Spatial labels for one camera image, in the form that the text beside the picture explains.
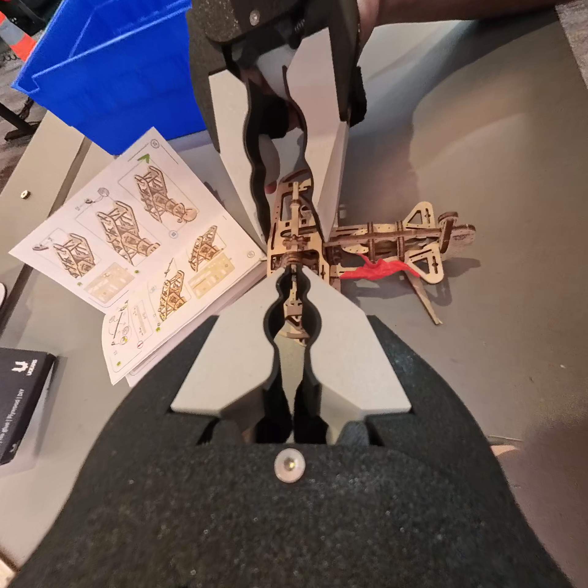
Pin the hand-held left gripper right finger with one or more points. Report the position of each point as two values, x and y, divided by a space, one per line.
358 367

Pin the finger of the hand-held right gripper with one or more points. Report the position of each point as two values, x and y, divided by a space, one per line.
321 101
229 119

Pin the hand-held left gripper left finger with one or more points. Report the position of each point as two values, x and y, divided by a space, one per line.
220 367

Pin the wooden model airplane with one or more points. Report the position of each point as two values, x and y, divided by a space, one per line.
294 239

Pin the person's right forearm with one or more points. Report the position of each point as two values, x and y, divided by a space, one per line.
413 7

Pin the person's right hand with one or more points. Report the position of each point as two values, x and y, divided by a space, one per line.
272 187

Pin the red rubber band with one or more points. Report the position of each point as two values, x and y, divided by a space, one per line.
376 271

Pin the open instruction booklet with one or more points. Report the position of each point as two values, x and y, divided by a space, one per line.
115 349

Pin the blue plastic bin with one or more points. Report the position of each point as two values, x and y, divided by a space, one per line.
115 69

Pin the black cardboard box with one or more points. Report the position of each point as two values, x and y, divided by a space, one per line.
23 404

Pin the orange traffic cone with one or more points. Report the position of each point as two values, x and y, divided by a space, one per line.
23 46

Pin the black metal stand foot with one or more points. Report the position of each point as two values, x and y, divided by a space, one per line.
13 120

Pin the white round plastic object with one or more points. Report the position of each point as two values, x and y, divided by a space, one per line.
2 297

